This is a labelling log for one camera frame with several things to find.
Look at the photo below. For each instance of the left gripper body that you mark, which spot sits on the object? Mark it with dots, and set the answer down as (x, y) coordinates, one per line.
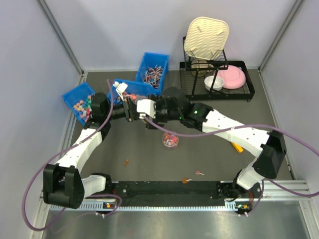
(127, 110)

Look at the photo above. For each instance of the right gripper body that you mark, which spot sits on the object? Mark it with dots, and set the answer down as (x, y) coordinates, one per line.
(151, 122)

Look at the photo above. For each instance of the blue candy bin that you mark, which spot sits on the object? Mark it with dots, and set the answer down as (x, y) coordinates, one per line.
(152, 72)
(137, 88)
(78, 100)

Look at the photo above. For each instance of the clear round container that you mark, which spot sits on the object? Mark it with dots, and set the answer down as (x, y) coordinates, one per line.
(170, 141)

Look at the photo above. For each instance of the black wire dish rack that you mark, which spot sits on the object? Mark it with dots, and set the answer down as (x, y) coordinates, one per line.
(194, 87)

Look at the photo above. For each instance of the yellow plastic scoop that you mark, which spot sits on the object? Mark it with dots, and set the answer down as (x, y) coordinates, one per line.
(237, 147)

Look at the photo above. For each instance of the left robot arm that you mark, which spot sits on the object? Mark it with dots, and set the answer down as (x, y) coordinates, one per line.
(62, 183)

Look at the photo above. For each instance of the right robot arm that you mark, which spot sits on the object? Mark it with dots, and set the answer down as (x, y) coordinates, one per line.
(268, 147)

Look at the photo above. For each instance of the spilled orange candy left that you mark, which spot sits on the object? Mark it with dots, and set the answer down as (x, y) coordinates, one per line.
(126, 162)

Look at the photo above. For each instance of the white small bowl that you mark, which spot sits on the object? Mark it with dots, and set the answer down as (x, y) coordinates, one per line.
(215, 81)

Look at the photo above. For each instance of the spilled orange lollipop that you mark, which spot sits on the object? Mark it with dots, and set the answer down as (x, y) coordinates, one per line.
(185, 180)

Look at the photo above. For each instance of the pink round plate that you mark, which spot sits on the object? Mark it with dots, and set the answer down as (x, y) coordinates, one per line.
(233, 77)

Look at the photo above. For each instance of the beige square ribbed plate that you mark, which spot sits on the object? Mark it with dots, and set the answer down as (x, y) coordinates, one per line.
(206, 38)

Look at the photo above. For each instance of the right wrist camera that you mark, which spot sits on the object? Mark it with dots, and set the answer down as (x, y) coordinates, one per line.
(146, 108)

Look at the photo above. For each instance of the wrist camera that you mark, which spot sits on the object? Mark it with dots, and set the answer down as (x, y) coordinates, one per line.
(120, 88)
(146, 108)

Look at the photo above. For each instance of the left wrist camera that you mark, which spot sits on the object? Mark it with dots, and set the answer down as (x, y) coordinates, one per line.
(120, 88)

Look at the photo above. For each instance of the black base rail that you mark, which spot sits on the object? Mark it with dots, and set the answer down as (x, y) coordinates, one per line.
(173, 193)

